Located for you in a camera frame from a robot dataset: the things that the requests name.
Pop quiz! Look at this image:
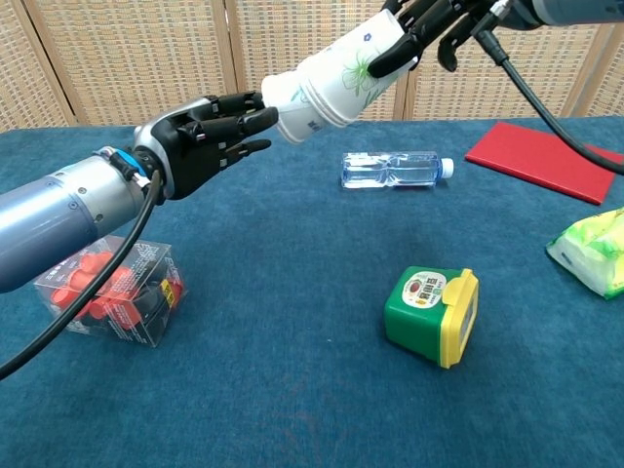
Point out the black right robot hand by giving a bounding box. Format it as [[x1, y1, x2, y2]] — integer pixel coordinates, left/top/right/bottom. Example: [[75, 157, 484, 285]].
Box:
[[368, 0, 508, 79]]

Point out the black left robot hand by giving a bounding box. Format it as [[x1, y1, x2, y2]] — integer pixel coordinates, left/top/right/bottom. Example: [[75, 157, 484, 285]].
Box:
[[132, 91, 280, 201]]

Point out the white floral paper cup stack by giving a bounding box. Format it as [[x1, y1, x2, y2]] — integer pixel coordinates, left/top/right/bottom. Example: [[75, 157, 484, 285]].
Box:
[[295, 10, 420, 130]]

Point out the woven folding screen panel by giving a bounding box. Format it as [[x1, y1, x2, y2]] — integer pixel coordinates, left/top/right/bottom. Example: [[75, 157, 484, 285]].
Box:
[[0, 0, 77, 133], [582, 23, 624, 118], [21, 0, 244, 127], [223, 0, 419, 123], [404, 0, 623, 121]]

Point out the clear plastic water bottle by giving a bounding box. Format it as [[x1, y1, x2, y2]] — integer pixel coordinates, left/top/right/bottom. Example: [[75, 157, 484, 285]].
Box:
[[340, 150, 456, 190]]

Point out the clear box of red caps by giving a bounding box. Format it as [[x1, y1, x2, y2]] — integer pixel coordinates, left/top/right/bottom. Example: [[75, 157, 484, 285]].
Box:
[[34, 235, 189, 349]]

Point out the red flat board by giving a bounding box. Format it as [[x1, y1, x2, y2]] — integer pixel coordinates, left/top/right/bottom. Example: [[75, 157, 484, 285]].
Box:
[[464, 121, 624, 206]]

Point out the blue plush tablecloth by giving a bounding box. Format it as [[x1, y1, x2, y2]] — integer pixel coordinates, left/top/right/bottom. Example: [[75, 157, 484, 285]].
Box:
[[0, 115, 624, 468]]

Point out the green tub with yellow lid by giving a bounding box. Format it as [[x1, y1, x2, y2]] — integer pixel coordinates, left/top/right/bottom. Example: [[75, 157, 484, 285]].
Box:
[[383, 265, 481, 371]]

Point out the green tissue pack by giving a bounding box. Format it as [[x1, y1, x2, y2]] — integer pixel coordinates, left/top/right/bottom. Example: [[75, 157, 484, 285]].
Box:
[[545, 206, 624, 300]]

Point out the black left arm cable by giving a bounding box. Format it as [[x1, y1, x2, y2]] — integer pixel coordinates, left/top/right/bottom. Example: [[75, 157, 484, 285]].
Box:
[[0, 168, 165, 382]]

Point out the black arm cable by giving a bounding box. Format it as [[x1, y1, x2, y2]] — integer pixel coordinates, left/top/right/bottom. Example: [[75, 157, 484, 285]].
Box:
[[0, 168, 165, 382], [474, 25, 624, 176]]

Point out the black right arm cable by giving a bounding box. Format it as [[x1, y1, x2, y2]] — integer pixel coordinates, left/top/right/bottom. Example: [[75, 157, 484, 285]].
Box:
[[474, 25, 624, 176]]

